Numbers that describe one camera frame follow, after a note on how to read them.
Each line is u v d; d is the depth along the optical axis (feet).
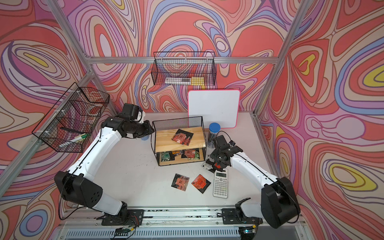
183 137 2.76
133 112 2.02
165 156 3.06
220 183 2.75
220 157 2.01
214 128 2.84
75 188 1.34
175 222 2.40
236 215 2.22
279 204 1.38
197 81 2.70
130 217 2.40
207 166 2.96
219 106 3.16
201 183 2.76
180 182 2.76
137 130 2.14
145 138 2.39
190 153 3.09
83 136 2.36
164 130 2.89
